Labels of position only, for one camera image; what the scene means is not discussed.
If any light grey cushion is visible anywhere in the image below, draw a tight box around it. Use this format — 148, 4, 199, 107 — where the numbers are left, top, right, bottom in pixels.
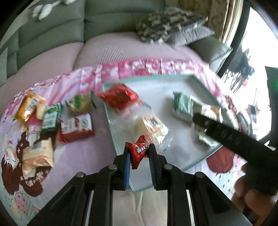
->
0, 47, 9, 76

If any orange snack packet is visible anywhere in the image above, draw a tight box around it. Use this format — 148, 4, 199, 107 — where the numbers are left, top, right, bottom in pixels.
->
13, 91, 46, 125

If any clear bread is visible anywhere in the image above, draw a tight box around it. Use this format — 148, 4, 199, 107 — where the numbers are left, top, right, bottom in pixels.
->
110, 102, 174, 151

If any green yellow noodle snack packet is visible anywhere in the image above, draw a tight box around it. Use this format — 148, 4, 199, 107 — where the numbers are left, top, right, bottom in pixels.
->
65, 92, 97, 115

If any teal shallow cardboard box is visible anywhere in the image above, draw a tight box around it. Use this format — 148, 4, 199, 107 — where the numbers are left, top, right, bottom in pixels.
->
102, 74, 224, 193

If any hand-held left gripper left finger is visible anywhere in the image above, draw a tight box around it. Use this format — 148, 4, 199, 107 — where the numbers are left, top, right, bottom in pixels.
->
27, 142, 132, 226

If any plain grey pillow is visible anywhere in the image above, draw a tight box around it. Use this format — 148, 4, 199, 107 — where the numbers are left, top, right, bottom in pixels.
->
166, 26, 216, 47

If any red white snack packet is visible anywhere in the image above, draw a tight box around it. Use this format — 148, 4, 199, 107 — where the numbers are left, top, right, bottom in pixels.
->
57, 113, 95, 144

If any person's right hand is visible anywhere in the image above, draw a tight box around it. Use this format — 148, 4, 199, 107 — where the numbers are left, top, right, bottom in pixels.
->
231, 172, 272, 224

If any small red candy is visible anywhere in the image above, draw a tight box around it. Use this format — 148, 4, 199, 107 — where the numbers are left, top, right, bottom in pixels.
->
125, 135, 154, 170

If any white teal snack packet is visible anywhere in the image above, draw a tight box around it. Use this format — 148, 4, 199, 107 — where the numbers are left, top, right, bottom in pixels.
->
173, 92, 196, 119

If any pink ribbed sofa cover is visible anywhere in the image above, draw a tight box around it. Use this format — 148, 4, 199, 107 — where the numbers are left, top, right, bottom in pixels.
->
0, 37, 207, 87

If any grey sofa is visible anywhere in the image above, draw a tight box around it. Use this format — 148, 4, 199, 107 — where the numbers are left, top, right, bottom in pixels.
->
0, 0, 234, 81

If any shiny red snack packet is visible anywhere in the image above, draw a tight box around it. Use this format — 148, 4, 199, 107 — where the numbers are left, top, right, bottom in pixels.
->
96, 83, 139, 113

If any dark window frame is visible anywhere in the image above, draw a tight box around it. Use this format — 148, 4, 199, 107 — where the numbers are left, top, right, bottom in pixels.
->
215, 0, 267, 79

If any small green snack packet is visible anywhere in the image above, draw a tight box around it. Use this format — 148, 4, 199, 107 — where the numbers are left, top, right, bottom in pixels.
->
40, 102, 64, 135

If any grey white plush dog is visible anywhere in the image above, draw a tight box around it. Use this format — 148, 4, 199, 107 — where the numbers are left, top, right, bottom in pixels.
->
28, 0, 76, 21

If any black metal rack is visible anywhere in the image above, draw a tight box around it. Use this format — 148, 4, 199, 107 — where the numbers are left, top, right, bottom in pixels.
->
224, 49, 255, 94

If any pink printed blanket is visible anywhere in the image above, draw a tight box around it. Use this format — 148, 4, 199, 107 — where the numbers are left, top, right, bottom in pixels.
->
0, 58, 250, 226

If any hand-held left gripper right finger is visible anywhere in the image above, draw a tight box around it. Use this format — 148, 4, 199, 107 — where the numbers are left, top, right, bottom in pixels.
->
148, 143, 253, 226

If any beige patterned curtain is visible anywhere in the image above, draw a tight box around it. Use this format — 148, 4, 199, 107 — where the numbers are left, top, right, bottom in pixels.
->
177, 0, 248, 44

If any translucent beige snack packet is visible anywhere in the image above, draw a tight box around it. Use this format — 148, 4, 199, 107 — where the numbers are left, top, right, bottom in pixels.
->
191, 103, 222, 146

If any black beige patterned pillow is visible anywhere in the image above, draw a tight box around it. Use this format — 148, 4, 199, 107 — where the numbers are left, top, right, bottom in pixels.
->
136, 6, 209, 43

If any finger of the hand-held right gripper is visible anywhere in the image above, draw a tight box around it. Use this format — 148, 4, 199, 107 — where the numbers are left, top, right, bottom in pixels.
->
192, 112, 250, 161

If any yellow bun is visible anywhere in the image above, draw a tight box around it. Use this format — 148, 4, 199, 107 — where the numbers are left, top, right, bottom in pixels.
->
36, 104, 48, 120

